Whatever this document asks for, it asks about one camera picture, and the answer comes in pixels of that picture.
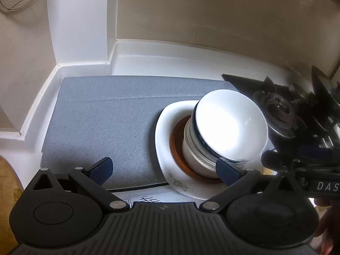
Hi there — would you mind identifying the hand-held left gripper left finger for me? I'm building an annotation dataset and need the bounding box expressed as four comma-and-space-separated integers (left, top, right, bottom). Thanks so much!
23, 157, 130, 211

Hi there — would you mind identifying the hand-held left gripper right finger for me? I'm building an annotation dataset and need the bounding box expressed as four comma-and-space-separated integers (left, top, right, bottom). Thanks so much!
199, 158, 309, 213

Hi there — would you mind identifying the dark wok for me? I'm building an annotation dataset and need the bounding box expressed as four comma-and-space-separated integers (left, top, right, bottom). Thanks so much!
311, 66, 340, 104

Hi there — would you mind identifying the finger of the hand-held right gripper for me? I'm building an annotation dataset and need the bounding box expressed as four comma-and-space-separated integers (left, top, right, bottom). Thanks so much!
297, 145, 340, 162
261, 149, 302, 170

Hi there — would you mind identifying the wooden cutting board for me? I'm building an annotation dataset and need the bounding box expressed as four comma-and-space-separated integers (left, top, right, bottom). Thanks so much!
0, 155, 24, 247

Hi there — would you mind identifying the cream bowl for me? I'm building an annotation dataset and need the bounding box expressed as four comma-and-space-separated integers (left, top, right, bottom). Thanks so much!
182, 115, 222, 177

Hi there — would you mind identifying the person's right hand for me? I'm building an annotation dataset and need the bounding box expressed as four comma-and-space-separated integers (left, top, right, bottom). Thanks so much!
313, 198, 340, 255

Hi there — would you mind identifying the large white floral plate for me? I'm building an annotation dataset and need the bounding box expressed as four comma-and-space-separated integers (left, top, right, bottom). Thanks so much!
155, 99, 269, 201

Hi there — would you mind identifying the gas stove burner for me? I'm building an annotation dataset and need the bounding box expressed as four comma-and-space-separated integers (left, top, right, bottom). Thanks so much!
252, 76, 307, 139
292, 82, 340, 141

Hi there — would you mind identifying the black glass gas stove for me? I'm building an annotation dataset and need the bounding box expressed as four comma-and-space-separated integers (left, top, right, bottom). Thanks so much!
222, 74, 340, 165

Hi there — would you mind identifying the grey mat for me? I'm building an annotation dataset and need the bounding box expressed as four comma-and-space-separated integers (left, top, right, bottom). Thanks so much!
42, 76, 239, 190

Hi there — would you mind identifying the white patterned sheet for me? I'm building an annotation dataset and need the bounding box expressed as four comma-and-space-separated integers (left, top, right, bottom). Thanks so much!
110, 184, 205, 209

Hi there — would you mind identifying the brown plate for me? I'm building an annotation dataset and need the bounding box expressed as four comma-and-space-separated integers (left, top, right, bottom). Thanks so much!
171, 118, 222, 184

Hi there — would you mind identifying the blue patterned white bowl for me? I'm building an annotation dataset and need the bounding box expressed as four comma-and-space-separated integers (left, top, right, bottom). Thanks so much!
191, 89, 268, 163

